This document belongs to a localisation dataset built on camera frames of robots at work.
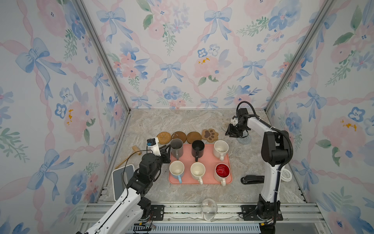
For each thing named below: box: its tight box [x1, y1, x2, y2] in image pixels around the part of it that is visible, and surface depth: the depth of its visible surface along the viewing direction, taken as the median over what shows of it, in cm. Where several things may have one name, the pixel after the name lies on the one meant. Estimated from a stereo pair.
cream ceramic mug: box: [190, 161, 206, 185], surface depth 82 cm
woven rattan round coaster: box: [156, 131, 172, 145], surface depth 105 cm
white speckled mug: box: [213, 139, 230, 162], surface depth 92 cm
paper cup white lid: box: [280, 168, 293, 182], surface depth 81 cm
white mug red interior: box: [213, 162, 231, 187], surface depth 83 cm
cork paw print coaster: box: [201, 128, 219, 143], surface depth 106 cm
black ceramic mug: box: [191, 139, 206, 163], surface depth 92 cm
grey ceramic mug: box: [170, 137, 184, 161], surface depth 90 cm
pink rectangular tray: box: [168, 144, 233, 185], surface depth 88 cm
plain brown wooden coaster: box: [186, 131, 203, 144], surface depth 106 cm
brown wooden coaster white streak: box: [170, 131, 187, 144], surface depth 106 cm
